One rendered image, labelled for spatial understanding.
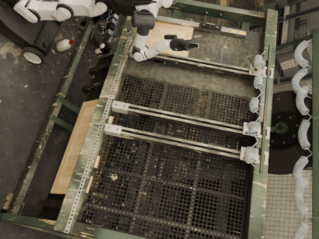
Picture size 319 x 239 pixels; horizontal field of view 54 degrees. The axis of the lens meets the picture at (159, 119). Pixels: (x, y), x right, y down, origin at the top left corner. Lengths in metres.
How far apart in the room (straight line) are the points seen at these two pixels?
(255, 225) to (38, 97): 2.17
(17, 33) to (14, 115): 0.70
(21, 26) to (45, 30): 0.22
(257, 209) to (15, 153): 2.01
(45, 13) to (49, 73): 0.65
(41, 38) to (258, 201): 2.24
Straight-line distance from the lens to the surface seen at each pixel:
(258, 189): 2.26
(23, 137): 3.03
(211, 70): 2.66
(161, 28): 2.92
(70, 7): 2.71
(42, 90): 3.19
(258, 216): 2.22
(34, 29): 3.10
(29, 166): 2.86
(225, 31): 2.94
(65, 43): 3.28
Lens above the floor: 2.63
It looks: 37 degrees down
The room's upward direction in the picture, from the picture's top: 83 degrees clockwise
